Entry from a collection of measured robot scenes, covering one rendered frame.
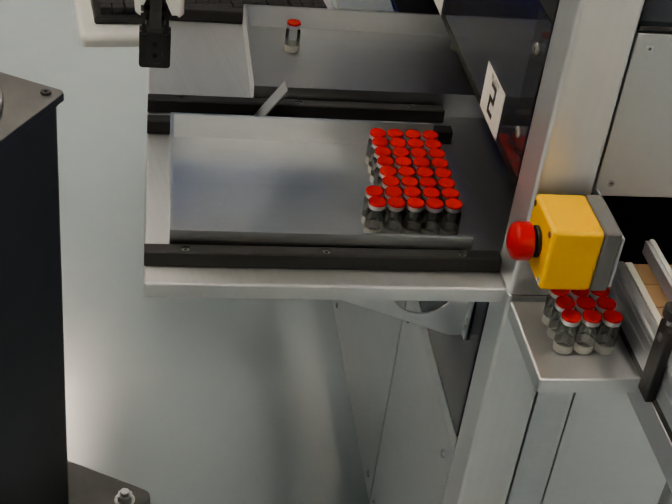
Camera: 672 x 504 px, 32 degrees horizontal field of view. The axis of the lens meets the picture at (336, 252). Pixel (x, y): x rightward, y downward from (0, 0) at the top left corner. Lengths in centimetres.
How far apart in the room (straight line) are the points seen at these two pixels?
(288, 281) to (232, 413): 114
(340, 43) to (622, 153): 67
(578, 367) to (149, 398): 133
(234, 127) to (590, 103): 51
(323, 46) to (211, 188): 44
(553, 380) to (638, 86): 31
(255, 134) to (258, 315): 116
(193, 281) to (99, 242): 158
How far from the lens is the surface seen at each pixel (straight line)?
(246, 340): 258
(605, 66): 120
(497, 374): 140
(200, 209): 140
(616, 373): 127
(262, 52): 176
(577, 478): 157
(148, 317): 263
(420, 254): 133
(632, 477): 160
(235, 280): 129
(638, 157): 127
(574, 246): 119
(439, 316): 148
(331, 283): 130
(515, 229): 120
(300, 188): 145
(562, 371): 125
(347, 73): 173
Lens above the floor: 166
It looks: 35 degrees down
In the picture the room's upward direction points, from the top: 8 degrees clockwise
